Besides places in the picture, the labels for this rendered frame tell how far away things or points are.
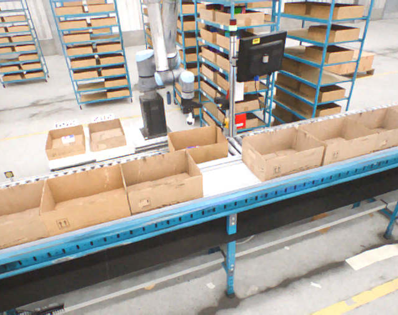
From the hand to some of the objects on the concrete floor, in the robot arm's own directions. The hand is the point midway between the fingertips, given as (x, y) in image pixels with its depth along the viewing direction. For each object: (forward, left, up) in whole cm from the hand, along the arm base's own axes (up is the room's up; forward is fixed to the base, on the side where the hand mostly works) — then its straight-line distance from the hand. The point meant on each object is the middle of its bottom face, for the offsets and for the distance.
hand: (191, 120), depth 221 cm
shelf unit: (-90, +86, -100) cm, 160 cm away
